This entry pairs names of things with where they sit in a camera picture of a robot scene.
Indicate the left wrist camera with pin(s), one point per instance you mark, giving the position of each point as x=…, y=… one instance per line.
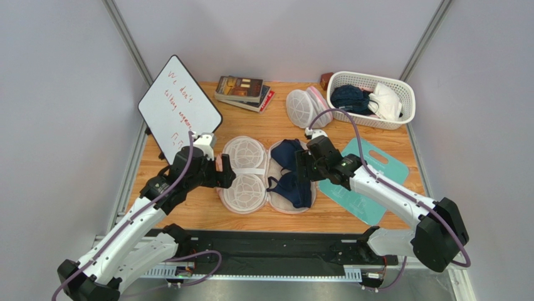
x=206, y=143

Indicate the white bra in basket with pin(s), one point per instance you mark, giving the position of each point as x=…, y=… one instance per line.
x=385, y=103

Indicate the floral mesh laundry bag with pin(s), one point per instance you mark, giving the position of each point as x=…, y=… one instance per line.
x=253, y=164

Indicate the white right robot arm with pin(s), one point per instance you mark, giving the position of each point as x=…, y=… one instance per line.
x=437, y=235

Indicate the small brown wooden block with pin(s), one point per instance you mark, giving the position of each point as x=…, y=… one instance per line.
x=325, y=80

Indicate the white plastic basket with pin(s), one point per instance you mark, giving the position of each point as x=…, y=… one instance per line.
x=368, y=82

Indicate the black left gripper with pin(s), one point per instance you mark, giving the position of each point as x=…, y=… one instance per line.
x=221, y=179

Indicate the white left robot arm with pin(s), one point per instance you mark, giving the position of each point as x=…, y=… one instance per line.
x=133, y=229

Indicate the dark blue knit garment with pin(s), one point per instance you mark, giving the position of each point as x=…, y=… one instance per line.
x=351, y=99

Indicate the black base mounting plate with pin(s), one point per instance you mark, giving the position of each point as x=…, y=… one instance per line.
x=249, y=253

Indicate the white whiteboard with red writing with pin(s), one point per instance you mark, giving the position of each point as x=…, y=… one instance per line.
x=174, y=105

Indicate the teal folding board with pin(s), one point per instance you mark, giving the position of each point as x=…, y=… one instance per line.
x=367, y=198

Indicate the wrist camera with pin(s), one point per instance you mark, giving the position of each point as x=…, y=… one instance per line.
x=206, y=143
x=311, y=134

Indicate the top dark book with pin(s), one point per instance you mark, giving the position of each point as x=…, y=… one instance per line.
x=239, y=89

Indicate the navy blue bra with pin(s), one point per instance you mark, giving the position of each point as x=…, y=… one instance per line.
x=288, y=186

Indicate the white round mesh laundry bag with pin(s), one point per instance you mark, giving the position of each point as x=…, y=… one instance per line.
x=303, y=106

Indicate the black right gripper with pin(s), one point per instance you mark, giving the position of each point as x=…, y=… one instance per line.
x=304, y=165

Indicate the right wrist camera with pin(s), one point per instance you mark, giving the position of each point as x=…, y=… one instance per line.
x=311, y=134

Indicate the aluminium frame rail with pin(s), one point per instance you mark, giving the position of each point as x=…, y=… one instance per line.
x=203, y=265

